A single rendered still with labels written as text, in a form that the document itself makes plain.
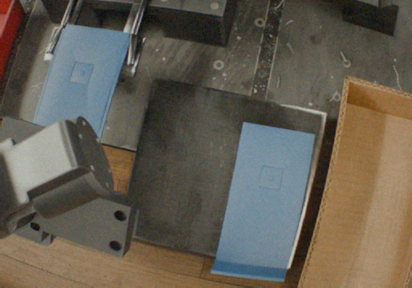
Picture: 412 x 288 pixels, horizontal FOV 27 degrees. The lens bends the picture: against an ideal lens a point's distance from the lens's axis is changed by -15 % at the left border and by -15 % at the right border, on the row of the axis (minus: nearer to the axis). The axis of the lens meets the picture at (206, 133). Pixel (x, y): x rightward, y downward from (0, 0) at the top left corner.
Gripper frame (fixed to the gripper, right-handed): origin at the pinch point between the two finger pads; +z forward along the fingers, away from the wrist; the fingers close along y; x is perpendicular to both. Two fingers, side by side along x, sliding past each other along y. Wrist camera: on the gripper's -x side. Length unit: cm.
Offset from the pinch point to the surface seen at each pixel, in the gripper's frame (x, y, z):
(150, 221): -9.4, -4.1, 7.1
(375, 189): -30.4, 3.1, 11.0
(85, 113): -1.9, 5.0, 3.8
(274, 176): -19.5, 2.5, 9.2
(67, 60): 1.7, 9.1, 5.8
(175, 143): -9.9, 3.2, 10.3
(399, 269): -36.1, -4.2, 7.5
